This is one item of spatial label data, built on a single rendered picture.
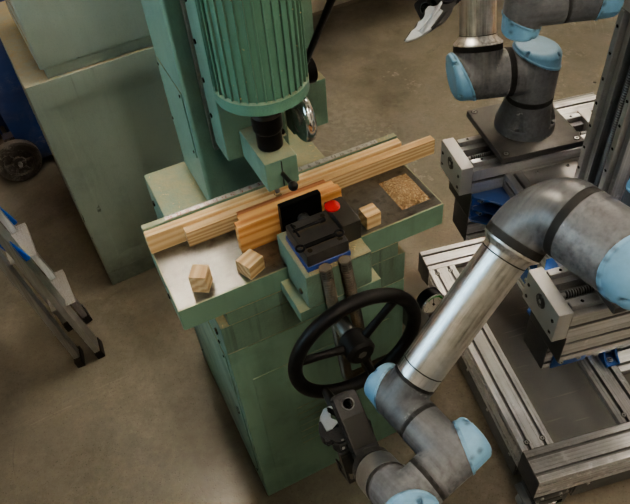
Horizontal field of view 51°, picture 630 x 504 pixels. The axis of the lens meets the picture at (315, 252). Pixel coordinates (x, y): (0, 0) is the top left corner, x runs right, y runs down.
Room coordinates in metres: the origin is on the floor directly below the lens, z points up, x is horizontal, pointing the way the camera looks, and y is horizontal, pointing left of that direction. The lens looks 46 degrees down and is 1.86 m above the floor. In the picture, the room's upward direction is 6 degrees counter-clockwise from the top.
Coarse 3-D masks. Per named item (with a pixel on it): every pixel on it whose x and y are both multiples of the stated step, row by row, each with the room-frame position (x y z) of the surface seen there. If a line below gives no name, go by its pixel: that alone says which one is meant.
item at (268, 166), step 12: (240, 132) 1.13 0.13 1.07; (252, 132) 1.12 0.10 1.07; (252, 144) 1.08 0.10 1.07; (288, 144) 1.07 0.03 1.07; (252, 156) 1.07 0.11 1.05; (264, 156) 1.04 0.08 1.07; (276, 156) 1.03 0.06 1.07; (288, 156) 1.03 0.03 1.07; (252, 168) 1.09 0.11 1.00; (264, 168) 1.01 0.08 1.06; (276, 168) 1.02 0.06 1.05; (288, 168) 1.03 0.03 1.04; (264, 180) 1.02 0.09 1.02; (276, 180) 1.02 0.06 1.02
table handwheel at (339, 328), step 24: (384, 288) 0.78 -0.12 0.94; (336, 312) 0.73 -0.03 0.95; (384, 312) 0.77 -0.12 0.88; (408, 312) 0.79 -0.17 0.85; (312, 336) 0.71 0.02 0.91; (360, 336) 0.75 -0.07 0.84; (408, 336) 0.79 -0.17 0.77; (312, 360) 0.71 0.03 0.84; (360, 360) 0.73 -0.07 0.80; (384, 360) 0.78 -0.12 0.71; (312, 384) 0.71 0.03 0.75; (336, 384) 0.74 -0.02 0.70; (360, 384) 0.74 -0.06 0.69
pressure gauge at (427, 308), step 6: (432, 288) 0.98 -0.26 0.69; (420, 294) 0.97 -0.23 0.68; (426, 294) 0.96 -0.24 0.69; (432, 294) 0.96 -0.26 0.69; (438, 294) 0.96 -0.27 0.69; (420, 300) 0.96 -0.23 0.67; (426, 300) 0.95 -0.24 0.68; (432, 300) 0.95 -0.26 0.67; (438, 300) 0.96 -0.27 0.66; (420, 306) 0.95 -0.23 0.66; (426, 306) 0.95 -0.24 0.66; (432, 306) 0.95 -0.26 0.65; (426, 312) 0.95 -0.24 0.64; (432, 312) 0.95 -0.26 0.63
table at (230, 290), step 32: (352, 192) 1.10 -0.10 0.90; (384, 192) 1.09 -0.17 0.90; (384, 224) 0.99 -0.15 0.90; (416, 224) 1.01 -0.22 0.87; (160, 256) 0.96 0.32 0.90; (192, 256) 0.95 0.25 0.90; (224, 256) 0.94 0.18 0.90; (224, 288) 0.86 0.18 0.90; (256, 288) 0.87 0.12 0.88; (288, 288) 0.87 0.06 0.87; (192, 320) 0.82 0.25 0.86
